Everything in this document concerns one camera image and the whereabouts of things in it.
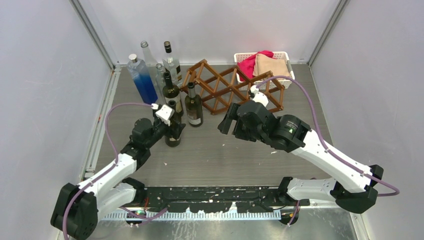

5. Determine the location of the green labelled bottle black cap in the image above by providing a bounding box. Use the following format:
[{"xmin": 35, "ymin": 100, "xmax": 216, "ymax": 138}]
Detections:
[{"xmin": 162, "ymin": 71, "xmax": 184, "ymax": 117}]

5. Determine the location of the green bottle silver cap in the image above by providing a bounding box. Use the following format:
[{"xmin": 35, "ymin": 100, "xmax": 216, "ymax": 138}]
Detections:
[{"xmin": 184, "ymin": 82, "xmax": 204, "ymax": 127}]

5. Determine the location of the slim clear glass bottle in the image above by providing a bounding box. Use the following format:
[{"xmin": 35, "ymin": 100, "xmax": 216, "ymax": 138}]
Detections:
[{"xmin": 155, "ymin": 63, "xmax": 166, "ymax": 98}]

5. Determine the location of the square clear liquor bottle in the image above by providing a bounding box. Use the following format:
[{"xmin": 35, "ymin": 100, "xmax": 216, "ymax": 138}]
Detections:
[{"xmin": 162, "ymin": 41, "xmax": 182, "ymax": 87}]

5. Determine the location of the blue Dash Blue bottle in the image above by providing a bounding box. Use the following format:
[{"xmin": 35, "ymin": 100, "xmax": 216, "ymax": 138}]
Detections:
[{"xmin": 127, "ymin": 53, "xmax": 158, "ymax": 105}]

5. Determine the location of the round clear bottle pink label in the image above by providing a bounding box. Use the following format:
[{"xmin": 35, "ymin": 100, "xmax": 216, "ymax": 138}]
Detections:
[{"xmin": 140, "ymin": 40, "xmax": 158, "ymax": 67}]

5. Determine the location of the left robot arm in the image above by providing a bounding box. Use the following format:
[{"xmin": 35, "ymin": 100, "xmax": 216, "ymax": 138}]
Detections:
[{"xmin": 50, "ymin": 117, "xmax": 186, "ymax": 240}]

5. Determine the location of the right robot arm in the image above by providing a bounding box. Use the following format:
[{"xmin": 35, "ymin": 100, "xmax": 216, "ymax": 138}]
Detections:
[{"xmin": 217, "ymin": 100, "xmax": 384, "ymax": 214}]

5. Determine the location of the brown wooden wine rack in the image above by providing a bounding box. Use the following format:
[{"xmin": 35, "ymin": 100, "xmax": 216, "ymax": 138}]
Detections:
[{"xmin": 180, "ymin": 59, "xmax": 273, "ymax": 115}]

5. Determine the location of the pink cloth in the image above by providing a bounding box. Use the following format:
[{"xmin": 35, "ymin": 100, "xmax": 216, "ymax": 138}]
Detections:
[{"xmin": 236, "ymin": 50, "xmax": 275, "ymax": 79}]

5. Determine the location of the white plastic basket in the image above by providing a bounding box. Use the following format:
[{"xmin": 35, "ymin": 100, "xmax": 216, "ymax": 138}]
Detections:
[{"xmin": 233, "ymin": 50, "xmax": 295, "ymax": 79}]

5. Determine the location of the beige cloth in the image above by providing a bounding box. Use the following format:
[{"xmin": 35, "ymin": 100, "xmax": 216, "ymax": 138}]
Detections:
[{"xmin": 252, "ymin": 53, "xmax": 290, "ymax": 77}]

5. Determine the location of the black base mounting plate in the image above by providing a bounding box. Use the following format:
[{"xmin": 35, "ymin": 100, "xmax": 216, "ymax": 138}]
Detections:
[{"xmin": 124, "ymin": 186, "xmax": 296, "ymax": 214}]

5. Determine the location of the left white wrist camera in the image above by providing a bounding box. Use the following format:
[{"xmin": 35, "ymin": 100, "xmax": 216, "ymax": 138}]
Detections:
[{"xmin": 151, "ymin": 103, "xmax": 175, "ymax": 126}]

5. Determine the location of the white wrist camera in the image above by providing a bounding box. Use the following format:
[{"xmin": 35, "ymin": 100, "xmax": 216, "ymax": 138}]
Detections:
[
  {"xmin": 249, "ymin": 85, "xmax": 269, "ymax": 107},
  {"xmin": 151, "ymin": 103, "xmax": 175, "ymax": 126}
]

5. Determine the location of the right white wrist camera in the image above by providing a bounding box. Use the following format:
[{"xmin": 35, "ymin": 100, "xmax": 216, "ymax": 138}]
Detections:
[{"xmin": 249, "ymin": 85, "xmax": 269, "ymax": 107}]

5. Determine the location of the aluminium frame rail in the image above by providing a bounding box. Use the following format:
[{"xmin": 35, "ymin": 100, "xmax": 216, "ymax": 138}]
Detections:
[{"xmin": 100, "ymin": 199, "xmax": 310, "ymax": 224}]

